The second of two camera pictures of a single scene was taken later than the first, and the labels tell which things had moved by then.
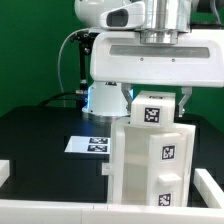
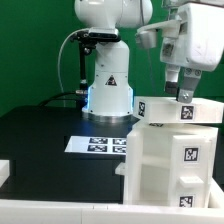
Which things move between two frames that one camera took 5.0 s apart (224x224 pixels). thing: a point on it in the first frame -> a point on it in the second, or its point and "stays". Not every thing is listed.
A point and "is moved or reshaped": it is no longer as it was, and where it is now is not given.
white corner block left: x=4 y=171 stays
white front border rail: x=90 y=212 stays
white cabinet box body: x=129 y=166 -> x=146 y=166
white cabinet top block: x=153 y=109 is moved or reshaped
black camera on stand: x=85 y=40 stays
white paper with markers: x=89 y=144 stays
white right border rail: x=208 y=188 stays
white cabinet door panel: x=167 y=170 -> x=191 y=162
